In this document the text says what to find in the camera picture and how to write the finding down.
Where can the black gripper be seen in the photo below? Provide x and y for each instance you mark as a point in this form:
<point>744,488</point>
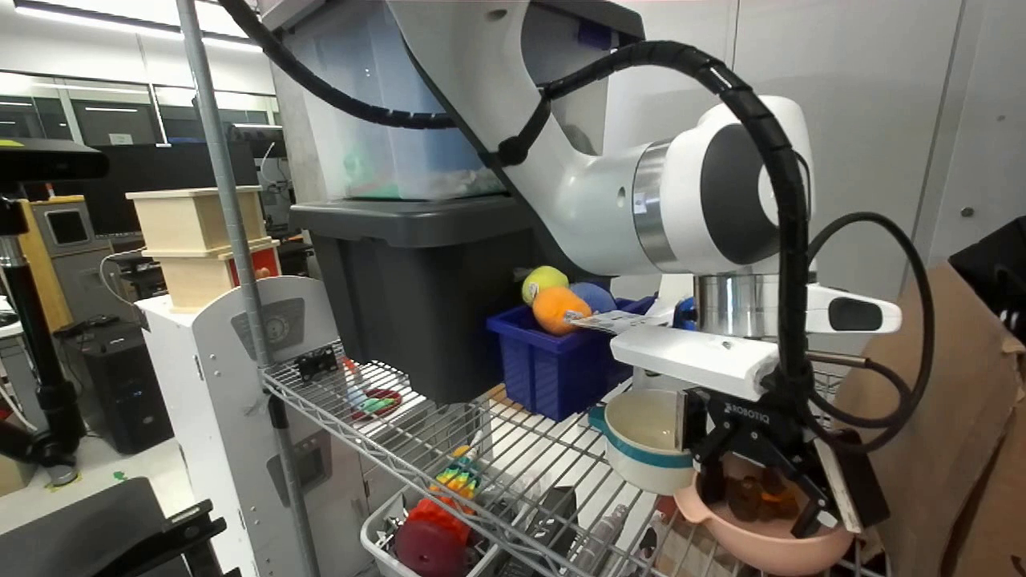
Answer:
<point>748,413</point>

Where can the brown bear plushie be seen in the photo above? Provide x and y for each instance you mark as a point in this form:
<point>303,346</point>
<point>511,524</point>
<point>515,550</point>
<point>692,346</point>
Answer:
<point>760,493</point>

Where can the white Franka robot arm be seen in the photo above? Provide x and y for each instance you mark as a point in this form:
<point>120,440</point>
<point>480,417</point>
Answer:
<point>598,204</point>

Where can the pink bowl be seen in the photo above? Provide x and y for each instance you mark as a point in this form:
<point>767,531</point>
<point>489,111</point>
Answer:
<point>769,550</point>

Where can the cream bowl with teal band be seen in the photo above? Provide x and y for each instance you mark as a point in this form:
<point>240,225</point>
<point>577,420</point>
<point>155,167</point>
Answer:
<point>643,436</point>

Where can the brown cardboard box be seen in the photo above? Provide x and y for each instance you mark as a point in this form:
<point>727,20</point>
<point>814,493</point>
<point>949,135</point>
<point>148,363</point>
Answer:
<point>964,448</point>

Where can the flat grey plastic packet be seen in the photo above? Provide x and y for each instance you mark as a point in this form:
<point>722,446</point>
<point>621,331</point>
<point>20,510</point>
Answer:
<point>612,320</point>

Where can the blue plastic bin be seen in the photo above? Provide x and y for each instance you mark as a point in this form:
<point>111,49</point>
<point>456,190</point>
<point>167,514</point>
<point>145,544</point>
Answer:
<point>556,372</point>

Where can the blue ball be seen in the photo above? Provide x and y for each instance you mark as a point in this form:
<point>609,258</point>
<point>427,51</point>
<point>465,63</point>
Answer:
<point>598,297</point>

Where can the orange ball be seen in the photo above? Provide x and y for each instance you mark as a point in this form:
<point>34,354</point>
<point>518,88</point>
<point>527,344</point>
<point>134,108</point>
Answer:
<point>560,309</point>

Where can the yellow-green ball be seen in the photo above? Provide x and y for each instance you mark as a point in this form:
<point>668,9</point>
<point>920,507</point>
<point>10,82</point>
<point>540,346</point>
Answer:
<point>542,280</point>

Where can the rainbow stacking toy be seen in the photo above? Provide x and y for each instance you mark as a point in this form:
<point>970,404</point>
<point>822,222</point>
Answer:
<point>456,478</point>

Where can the red disc toy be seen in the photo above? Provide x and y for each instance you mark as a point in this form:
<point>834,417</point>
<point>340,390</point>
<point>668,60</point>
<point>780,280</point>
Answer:
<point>431,535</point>

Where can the dark grey storage tote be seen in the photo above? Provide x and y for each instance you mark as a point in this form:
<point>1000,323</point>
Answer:
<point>404,309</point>

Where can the small red green toy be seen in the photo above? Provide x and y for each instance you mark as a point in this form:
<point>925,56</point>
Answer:
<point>373,404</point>

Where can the black clip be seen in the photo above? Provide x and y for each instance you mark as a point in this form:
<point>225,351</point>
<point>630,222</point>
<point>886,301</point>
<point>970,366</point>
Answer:
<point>318,363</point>

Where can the clear plastic storage bin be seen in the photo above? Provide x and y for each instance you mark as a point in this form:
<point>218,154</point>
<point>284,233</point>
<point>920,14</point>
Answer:
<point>354,116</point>

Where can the white cabinet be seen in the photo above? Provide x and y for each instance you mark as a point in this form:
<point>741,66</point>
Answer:
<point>202,372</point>

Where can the cream stacked drawer boxes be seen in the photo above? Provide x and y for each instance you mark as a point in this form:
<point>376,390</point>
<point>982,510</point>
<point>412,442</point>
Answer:
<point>192,229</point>

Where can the black box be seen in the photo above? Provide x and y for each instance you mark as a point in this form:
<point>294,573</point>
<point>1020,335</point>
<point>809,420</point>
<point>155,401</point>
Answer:
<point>113,390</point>

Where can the black equipment base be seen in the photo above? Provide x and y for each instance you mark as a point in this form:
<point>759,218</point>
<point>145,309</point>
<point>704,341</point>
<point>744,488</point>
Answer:
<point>98,534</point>

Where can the yellow device with screen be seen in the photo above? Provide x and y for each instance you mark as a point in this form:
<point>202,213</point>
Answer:
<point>64,258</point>

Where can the dark overhead cabinet row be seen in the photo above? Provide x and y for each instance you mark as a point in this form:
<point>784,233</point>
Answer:
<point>106,116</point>

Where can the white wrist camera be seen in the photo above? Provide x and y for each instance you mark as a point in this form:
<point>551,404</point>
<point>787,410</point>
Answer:
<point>692,361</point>

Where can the black camera pole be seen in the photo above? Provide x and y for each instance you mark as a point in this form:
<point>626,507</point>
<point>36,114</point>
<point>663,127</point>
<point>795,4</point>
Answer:
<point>36,354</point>

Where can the plain black camera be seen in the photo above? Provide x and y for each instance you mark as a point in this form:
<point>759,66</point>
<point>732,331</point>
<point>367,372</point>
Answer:
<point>49,162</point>

